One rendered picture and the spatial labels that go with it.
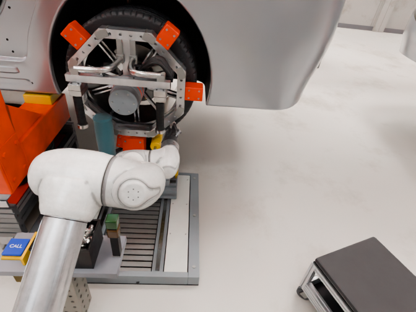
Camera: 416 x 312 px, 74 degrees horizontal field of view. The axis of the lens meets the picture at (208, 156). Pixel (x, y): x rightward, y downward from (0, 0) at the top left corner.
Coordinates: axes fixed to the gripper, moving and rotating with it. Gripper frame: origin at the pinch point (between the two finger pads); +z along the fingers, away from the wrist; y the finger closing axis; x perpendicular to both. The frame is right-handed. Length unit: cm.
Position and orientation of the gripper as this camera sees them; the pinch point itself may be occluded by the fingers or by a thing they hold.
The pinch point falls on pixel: (173, 124)
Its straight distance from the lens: 156.0
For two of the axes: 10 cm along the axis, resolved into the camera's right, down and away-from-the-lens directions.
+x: -6.3, -6.1, -4.8
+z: -0.3, -6.0, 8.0
